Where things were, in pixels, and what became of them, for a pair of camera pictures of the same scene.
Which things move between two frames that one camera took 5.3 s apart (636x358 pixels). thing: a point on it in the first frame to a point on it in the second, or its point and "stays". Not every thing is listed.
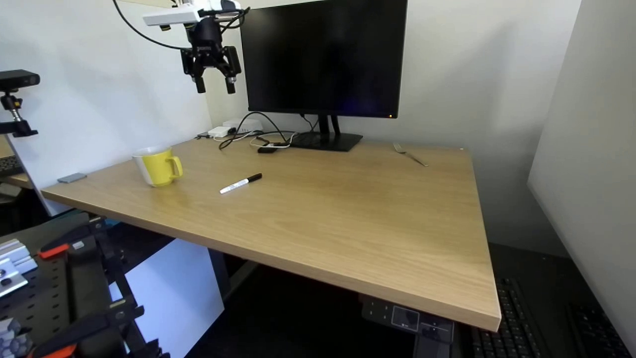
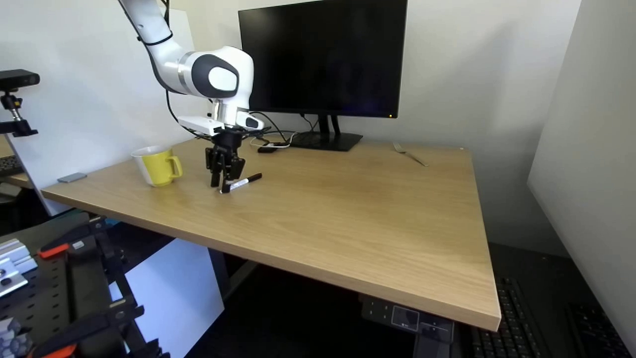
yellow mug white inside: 161,167 stays
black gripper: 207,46 to 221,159
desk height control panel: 405,319 stays
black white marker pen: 245,181 stays
